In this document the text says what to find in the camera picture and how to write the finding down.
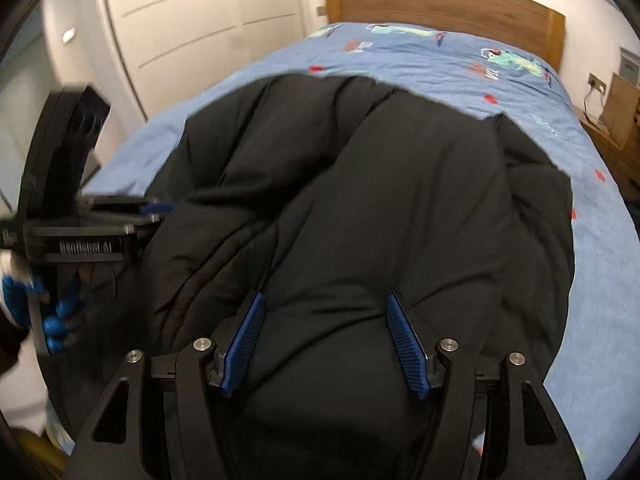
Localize yellow cloth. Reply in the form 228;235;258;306
20;430;72;480

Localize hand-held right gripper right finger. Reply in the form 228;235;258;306
385;291;587;480

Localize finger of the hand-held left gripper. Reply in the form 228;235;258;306
122;212;168;242
82;194;175;216

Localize wooden desktop drawer box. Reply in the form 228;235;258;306
600;72;640;149

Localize wooden nightstand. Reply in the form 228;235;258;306
572;107;640;202

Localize bed with blue patterned sheet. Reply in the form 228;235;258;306
90;21;640;480

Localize person's left hand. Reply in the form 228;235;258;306
0;252;89;356

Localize grey printer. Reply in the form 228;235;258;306
619;46;640;82

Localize wooden headboard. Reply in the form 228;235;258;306
322;0;566;73

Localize white wardrobe doors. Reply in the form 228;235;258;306
97;0;306;122

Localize black hooded puffer coat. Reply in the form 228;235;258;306
82;74;576;480

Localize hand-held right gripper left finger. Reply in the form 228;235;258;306
64;291;267;480

